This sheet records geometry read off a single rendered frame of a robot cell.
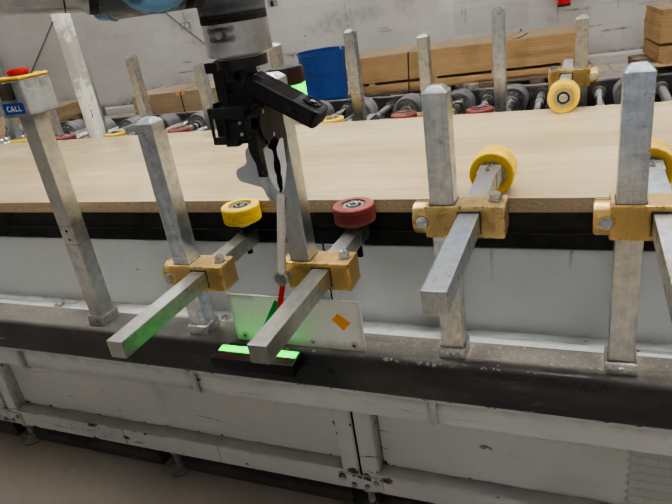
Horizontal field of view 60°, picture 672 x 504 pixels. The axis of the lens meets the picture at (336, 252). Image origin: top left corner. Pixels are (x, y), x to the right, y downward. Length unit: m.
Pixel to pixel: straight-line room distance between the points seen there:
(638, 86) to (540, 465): 0.92
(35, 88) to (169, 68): 8.20
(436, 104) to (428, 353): 0.42
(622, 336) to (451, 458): 0.68
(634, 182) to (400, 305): 0.57
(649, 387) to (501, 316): 0.34
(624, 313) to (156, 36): 8.84
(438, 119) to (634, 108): 0.24
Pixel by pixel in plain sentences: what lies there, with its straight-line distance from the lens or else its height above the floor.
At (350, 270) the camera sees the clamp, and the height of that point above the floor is 0.86.
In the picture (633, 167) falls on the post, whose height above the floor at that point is 1.02.
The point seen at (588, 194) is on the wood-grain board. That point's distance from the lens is 1.10.
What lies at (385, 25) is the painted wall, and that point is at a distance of 8.18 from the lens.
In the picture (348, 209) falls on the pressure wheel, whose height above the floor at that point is 0.91.
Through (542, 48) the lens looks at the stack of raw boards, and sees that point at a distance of 6.79.
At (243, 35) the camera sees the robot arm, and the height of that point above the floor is 1.24.
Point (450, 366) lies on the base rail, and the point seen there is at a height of 0.70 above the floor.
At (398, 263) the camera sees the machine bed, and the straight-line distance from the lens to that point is 1.19.
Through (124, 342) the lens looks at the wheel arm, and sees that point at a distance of 0.96.
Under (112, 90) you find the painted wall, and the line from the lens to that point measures 10.02.
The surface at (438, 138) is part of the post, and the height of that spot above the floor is 1.07.
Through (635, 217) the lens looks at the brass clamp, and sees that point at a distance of 0.86.
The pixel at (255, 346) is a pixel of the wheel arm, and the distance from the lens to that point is 0.81.
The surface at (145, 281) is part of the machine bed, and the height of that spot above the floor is 0.69.
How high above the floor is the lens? 1.28
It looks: 24 degrees down
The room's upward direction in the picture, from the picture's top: 9 degrees counter-clockwise
